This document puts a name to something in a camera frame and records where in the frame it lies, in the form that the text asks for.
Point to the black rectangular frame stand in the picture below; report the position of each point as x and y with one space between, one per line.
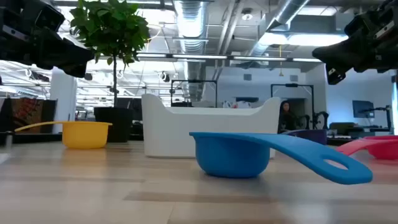
292 85

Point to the black aluminium table frame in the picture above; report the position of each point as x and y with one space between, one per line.
37 138

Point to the light blue measuring cup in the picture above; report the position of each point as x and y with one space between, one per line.
230 155

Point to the green leafy plant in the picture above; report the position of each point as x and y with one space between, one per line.
109 28

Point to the seated person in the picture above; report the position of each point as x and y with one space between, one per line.
286 119

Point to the yellow measuring cup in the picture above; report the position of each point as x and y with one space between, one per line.
84 135

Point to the ribbed silver ventilation duct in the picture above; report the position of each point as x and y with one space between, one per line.
190 25

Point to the black plant pot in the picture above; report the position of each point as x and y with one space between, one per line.
113 124

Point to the dark wall monitor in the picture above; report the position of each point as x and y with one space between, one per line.
362 109

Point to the black background robot arm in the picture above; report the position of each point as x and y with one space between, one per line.
320 119
388 119

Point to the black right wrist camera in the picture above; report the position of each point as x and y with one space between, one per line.
359 25

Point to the small silver post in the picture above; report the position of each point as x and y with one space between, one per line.
8 138

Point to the floral print cloth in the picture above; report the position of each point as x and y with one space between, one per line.
239 104

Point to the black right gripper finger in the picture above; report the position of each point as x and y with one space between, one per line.
335 76
348 56

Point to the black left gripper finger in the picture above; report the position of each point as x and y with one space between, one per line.
76 71
68 54

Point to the long linear ceiling light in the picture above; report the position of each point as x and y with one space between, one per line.
199 56

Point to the white plastic basket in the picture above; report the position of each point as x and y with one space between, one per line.
174 133

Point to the dark blue measuring cup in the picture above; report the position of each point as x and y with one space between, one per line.
311 136

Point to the red measuring cup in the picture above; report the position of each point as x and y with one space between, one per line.
384 149

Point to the white pillar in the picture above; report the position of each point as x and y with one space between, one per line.
63 102

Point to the smooth silver ventilation duct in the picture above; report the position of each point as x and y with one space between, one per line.
286 12

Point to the brown patterned cloth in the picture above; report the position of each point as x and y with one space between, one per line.
26 113

